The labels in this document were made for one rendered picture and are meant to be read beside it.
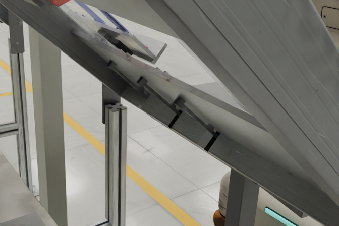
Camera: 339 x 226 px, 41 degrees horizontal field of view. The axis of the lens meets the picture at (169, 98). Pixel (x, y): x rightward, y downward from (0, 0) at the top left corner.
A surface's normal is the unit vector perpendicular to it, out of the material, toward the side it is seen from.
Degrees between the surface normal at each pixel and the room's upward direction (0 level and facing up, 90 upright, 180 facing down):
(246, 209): 90
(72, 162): 0
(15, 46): 90
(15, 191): 0
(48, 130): 90
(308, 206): 47
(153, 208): 0
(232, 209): 90
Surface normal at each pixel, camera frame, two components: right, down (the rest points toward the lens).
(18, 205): 0.05, -0.93
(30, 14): 0.59, 0.33
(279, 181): -0.56, -0.50
